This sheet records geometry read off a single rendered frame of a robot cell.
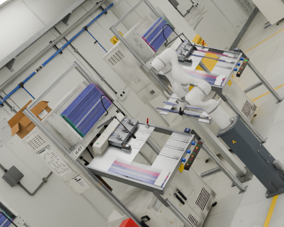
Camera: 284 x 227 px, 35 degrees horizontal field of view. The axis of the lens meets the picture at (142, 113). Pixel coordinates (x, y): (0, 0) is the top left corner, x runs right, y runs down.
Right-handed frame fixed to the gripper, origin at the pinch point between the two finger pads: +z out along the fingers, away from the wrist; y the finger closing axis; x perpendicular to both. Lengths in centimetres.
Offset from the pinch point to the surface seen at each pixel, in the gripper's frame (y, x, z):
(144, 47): -73, -69, -11
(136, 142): 39.7, -26.2, 15.0
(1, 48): -56, -249, 32
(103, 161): 70, -43, 18
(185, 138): 21.8, 12.7, 9.5
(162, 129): 15.9, -11.8, 12.2
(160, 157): 51, 1, 12
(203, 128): -9.0, 21.0, 17.8
